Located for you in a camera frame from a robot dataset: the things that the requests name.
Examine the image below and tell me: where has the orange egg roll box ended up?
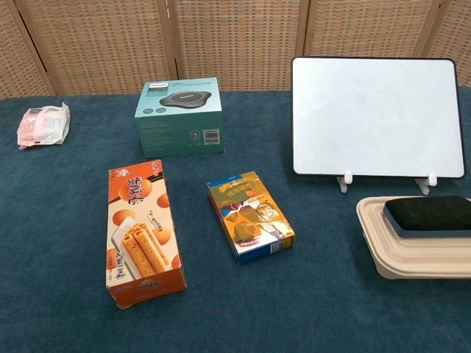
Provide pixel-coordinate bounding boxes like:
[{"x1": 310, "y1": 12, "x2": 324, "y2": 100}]
[{"x1": 105, "y1": 158, "x2": 188, "y2": 310}]

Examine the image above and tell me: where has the teal table cloth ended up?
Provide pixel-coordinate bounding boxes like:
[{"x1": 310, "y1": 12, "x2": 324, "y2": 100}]
[{"x1": 0, "y1": 89, "x2": 471, "y2": 353}]

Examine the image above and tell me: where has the black blue eraser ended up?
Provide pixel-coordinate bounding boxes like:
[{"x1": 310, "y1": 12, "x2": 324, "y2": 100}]
[{"x1": 382, "y1": 194, "x2": 471, "y2": 238}]

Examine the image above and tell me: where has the white magnetic whiteboard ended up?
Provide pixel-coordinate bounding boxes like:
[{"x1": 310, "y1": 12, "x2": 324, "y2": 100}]
[{"x1": 290, "y1": 55, "x2": 467, "y2": 180}]

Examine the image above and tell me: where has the blue yellow snack box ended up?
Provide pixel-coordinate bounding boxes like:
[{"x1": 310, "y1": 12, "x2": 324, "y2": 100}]
[{"x1": 206, "y1": 170, "x2": 297, "y2": 265}]

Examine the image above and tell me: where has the teal speakerphone box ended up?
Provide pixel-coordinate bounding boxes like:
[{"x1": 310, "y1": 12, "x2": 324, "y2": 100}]
[{"x1": 133, "y1": 76, "x2": 225, "y2": 160}]

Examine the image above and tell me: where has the woven wooden folding screen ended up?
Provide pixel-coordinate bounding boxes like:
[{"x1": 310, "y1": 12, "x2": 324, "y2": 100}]
[{"x1": 0, "y1": 0, "x2": 471, "y2": 100}]

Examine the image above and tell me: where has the pink white tissue packet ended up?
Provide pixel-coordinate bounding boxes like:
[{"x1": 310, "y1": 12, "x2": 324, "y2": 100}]
[{"x1": 17, "y1": 101, "x2": 71, "y2": 151}]

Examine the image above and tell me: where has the beige pulp food container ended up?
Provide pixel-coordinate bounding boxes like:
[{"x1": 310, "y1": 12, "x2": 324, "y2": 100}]
[{"x1": 355, "y1": 196, "x2": 471, "y2": 281}]

